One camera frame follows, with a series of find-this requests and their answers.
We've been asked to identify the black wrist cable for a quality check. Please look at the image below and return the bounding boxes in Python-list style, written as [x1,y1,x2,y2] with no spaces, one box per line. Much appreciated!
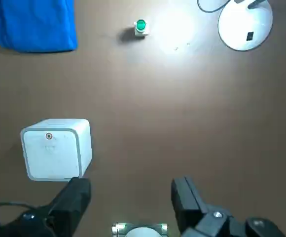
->
[0,201,33,211]

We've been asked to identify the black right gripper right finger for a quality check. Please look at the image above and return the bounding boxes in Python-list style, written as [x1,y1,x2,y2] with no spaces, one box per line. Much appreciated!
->
[170,175,286,237]

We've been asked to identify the white cube box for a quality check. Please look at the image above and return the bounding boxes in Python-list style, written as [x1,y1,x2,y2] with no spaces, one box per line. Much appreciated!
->
[20,118,93,182]

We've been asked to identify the blue folded cloth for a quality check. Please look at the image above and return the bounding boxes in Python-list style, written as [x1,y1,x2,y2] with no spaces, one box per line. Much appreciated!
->
[0,0,78,53]

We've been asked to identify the black lamp power cable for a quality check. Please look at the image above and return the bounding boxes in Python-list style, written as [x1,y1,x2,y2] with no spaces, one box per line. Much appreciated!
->
[197,0,230,13]

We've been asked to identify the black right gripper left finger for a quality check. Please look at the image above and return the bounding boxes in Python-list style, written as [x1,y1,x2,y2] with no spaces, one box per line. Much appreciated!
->
[0,176,92,237]

